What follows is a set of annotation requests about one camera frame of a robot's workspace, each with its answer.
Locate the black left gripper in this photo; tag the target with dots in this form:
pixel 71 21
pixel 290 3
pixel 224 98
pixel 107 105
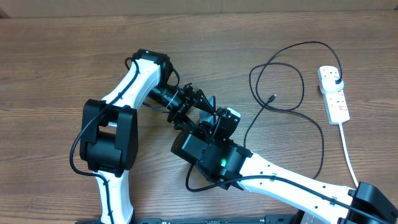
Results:
pixel 186 104

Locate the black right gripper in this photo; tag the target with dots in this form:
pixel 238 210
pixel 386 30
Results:
pixel 204 130

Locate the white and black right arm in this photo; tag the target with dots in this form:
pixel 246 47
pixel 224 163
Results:
pixel 209 148

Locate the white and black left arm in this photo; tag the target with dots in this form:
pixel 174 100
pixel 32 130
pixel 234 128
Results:
pixel 109 135

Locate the white charger plug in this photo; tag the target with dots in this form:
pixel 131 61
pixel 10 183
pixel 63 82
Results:
pixel 331 84

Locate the white power strip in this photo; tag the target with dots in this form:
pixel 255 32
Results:
pixel 335 103

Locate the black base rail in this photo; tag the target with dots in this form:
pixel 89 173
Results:
pixel 268 219

